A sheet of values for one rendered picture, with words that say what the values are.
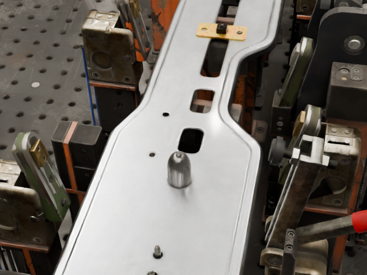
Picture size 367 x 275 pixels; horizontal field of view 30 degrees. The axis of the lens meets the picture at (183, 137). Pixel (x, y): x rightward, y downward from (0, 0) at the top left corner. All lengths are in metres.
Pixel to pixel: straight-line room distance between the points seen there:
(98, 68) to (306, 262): 0.55
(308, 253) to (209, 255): 0.13
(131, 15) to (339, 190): 0.42
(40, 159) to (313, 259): 0.34
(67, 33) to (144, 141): 0.78
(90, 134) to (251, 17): 0.37
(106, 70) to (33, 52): 0.53
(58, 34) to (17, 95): 0.24
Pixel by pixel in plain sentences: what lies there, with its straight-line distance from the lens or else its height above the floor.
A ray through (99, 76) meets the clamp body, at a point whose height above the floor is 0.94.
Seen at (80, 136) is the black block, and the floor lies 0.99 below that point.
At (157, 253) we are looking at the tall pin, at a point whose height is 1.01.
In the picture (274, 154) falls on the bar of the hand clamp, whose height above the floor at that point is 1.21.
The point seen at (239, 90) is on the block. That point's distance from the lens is 1.23.
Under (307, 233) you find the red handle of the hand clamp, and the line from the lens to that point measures 0.76.
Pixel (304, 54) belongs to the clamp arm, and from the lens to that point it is 0.98.
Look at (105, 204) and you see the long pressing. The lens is 0.90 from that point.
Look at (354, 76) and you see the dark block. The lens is 0.91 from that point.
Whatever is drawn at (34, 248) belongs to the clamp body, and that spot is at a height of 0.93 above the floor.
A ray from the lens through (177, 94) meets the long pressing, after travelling 1.05.
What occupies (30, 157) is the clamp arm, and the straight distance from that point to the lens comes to 0.84.
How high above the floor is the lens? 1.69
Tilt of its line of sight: 44 degrees down
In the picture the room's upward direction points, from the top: 2 degrees counter-clockwise
